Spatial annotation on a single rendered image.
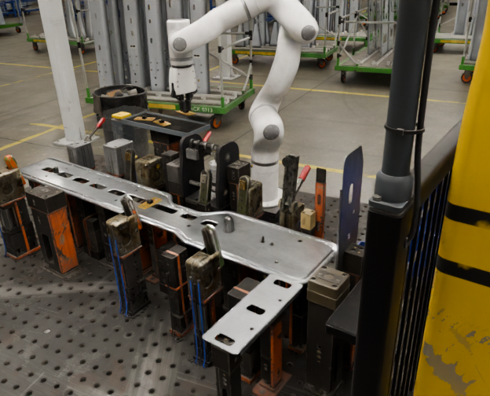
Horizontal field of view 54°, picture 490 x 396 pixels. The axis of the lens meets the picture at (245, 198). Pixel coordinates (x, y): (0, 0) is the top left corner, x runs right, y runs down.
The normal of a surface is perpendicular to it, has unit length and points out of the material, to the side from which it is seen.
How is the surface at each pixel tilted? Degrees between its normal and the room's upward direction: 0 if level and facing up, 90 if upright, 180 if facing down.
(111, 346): 0
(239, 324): 0
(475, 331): 90
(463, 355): 90
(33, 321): 0
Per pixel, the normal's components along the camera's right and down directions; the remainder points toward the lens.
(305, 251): -0.03, -0.90
